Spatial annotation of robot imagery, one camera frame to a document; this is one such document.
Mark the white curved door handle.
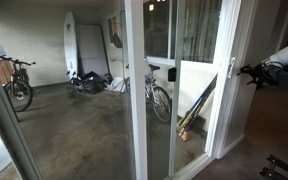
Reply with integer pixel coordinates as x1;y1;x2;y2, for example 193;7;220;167
227;56;236;80

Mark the wooden bicycle crate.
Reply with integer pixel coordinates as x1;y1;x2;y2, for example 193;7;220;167
0;58;13;86

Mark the blue and white bicycle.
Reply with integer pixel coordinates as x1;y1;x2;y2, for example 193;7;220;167
126;63;173;123

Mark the small dark wheeled frame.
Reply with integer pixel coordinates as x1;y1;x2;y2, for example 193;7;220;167
66;69;87;94

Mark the white door jamb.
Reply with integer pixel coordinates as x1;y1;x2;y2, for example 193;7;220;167
213;0;259;160

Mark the black bag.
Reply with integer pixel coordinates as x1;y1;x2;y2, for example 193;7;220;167
82;70;113;95

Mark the white bag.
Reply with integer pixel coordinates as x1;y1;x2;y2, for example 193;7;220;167
107;76;127;93

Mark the white surfboard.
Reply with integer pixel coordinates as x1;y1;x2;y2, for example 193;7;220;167
63;10;79;80

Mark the window with vertical blinds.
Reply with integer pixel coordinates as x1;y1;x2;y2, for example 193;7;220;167
143;0;223;64

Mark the thin white post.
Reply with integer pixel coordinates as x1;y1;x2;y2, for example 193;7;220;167
168;0;187;175

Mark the red and black tool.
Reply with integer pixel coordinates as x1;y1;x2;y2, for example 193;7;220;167
258;153;288;180

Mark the white door track sill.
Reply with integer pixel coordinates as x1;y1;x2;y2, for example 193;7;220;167
165;152;215;180

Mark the dark wall hanging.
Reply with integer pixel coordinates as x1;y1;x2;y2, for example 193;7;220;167
107;11;124;49

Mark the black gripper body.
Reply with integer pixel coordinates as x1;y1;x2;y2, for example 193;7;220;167
254;60;276;83

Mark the white baseboard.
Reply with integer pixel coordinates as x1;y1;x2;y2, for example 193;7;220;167
221;133;246;158

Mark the white framed sliding glass door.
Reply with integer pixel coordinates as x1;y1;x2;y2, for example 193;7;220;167
125;0;243;180

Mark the fixed glass panel white frame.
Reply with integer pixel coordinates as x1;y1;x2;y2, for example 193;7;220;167
0;0;148;180

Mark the black bicycle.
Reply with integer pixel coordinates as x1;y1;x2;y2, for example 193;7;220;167
0;53;37;113

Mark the grey diagonal frame bar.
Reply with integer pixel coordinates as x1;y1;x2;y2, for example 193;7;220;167
0;49;43;180

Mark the blue long pole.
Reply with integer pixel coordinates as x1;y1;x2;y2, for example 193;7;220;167
180;74;218;129

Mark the grey leaning board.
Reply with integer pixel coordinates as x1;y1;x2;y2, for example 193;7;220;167
75;23;110;78

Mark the orange bottle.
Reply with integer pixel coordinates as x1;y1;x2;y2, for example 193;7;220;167
180;129;189;143

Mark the black dustpan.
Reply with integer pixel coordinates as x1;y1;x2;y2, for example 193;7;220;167
190;114;207;134

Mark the tan wooden pole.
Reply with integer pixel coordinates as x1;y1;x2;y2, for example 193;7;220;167
176;89;215;136

